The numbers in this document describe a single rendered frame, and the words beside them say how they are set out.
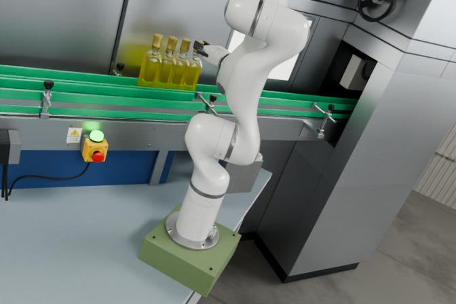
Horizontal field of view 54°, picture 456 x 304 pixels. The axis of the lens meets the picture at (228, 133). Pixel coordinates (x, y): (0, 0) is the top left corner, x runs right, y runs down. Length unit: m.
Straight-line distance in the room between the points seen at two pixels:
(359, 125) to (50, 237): 1.47
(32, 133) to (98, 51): 0.44
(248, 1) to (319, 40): 1.19
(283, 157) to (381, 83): 0.74
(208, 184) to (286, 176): 1.33
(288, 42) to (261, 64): 0.09
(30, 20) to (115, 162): 0.58
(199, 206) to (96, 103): 0.50
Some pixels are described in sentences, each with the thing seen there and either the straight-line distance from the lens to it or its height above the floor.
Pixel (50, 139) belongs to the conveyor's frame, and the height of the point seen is 0.97.
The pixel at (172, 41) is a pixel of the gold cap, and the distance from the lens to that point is 1.71.
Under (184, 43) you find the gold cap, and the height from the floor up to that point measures 1.32.
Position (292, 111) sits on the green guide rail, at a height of 1.08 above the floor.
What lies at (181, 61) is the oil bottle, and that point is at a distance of 1.75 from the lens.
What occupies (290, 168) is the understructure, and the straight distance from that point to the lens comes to 2.63.
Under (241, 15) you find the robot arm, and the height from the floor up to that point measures 1.59.
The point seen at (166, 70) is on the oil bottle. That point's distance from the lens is 1.74.
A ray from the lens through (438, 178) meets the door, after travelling 4.75.
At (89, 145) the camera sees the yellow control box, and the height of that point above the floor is 0.99.
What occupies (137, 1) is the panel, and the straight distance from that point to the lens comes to 1.77.
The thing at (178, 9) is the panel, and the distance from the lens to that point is 1.83.
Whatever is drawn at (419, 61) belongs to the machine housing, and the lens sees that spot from 2.27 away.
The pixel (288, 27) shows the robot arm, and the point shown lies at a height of 1.60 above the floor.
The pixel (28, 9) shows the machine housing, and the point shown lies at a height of 1.30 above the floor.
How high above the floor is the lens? 1.82
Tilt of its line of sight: 26 degrees down
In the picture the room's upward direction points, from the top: 20 degrees clockwise
